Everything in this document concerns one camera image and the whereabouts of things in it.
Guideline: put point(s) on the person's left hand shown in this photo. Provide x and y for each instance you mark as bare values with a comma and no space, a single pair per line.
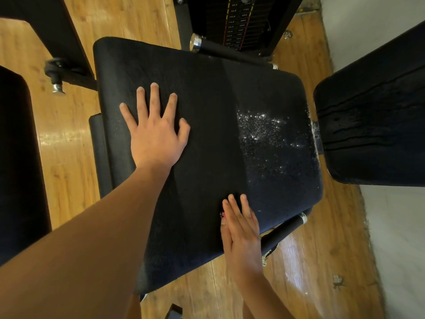
154,136

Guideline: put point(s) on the person's right hand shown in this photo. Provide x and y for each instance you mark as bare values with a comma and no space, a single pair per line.
242,239

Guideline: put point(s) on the person's left forearm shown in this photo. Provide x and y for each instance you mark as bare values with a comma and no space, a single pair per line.
73,255

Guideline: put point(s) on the person's left leg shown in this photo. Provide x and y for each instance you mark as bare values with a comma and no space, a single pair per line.
135,309

